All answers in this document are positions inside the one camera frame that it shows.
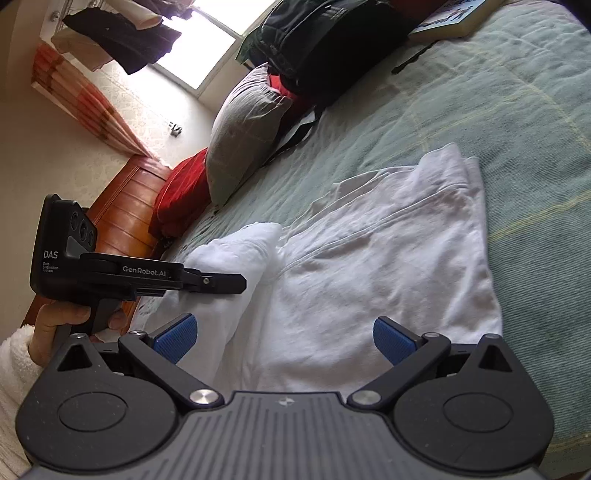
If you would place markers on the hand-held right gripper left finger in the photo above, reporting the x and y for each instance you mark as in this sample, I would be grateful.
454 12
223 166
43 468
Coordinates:
175 339

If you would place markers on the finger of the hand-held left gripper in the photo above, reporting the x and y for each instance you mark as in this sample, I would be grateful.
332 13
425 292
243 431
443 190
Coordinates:
217 282

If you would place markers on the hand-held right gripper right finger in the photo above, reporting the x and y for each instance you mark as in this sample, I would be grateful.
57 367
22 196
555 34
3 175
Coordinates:
392 339

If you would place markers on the white printed t-shirt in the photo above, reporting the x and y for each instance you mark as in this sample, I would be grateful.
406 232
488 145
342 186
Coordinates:
369 267

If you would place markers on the person's left forearm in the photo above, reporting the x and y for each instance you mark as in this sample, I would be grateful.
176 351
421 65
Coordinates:
14 383

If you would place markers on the person's left hand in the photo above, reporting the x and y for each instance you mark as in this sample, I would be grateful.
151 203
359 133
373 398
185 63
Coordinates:
51 323

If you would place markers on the wooden headboard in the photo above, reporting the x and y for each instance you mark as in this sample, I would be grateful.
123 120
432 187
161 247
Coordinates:
124 207

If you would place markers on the red folded quilt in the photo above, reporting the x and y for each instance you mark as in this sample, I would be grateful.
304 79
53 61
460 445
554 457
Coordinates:
182 194

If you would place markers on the grey pillow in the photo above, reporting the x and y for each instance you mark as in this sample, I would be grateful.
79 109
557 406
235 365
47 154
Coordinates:
244 134

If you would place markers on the orange curtain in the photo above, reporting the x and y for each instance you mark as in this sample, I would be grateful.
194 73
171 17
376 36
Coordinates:
87 97

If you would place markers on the red pillow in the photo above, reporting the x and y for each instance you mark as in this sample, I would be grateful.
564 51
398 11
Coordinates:
284 87

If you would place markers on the black hanging long-sleeve top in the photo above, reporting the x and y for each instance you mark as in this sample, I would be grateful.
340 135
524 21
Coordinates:
124 41

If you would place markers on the green stool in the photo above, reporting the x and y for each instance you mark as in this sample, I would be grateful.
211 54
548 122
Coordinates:
249 50

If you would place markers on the window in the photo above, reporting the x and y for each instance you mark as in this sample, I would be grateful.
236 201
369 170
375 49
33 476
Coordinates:
212 37

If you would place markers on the black backpack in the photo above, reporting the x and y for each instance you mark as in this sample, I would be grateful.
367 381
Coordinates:
332 41

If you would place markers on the blue paperback book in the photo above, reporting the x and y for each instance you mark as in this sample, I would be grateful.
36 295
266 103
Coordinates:
457 18

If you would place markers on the metal wall hook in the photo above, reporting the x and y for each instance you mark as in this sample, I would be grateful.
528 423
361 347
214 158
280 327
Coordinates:
175 129

